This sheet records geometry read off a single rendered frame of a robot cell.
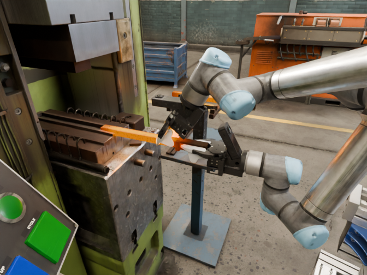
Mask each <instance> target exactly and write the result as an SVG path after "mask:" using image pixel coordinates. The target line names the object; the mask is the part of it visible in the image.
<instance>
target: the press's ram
mask: <svg viewBox="0 0 367 275"><path fill-rule="evenodd" d="M0 2H1V5H2V8H3V11H4V14H5V18H6V20H7V23H8V24H17V25H42V26H57V25H67V24H71V23H85V22H96V21H108V20H119V19H124V12H123V3H122V0H0Z"/></svg>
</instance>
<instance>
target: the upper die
mask: <svg viewBox="0 0 367 275"><path fill-rule="evenodd" d="M8 27H9V30H10V33H11V37H12V39H13V42H14V45H15V48H16V52H17V55H18V56H19V57H29V58H39V59H49V60H55V61H65V62H75V63H76V62H81V61H84V60H87V59H91V58H95V57H98V56H102V55H106V54H109V53H113V52H116V51H119V41H118V36H117V28H116V20H108V21H96V22H85V23H71V24H67V25H57V26H42V25H17V24H8Z"/></svg>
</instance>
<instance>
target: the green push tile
mask: <svg viewBox="0 0 367 275"><path fill-rule="evenodd" d="M70 233H71V230H69V229H68V228H67V227H66V226H65V225H63V224H62V223H61V222H60V221H59V220H57V219H56V218H55V217H54V216H52V215H51V214H50V213H49V212H47V211H44V212H43V213H42V214H41V216H40V217H39V219H38V221H37V222H36V224H35V226H34V228H33V229H32V231H31V232H30V234H29V235H28V237H27V239H26V240H25V242H24V244H26V245H28V246H29V247H31V248H32V249H33V250H35V251H36V252H38V253H39V254H40V255H42V256H43V257H45V258H47V259H48V260H49V261H51V262H52V263H54V264H56V263H58V261H59V259H60V256H61V254H62V252H63V249H64V247H65V245H66V243H67V240H68V238H69V235H70Z"/></svg>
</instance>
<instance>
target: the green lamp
mask: <svg viewBox="0 0 367 275"><path fill-rule="evenodd" d="M22 211H23V206H22V203H21V201H20V200H19V199H18V198H17V197H15V196H11V195H8V196H5V197H3V198H2V199H1V200H0V213H1V215H2V216H4V217H6V218H8V219H15V218H17V217H19V216H20V215H21V213H22Z"/></svg>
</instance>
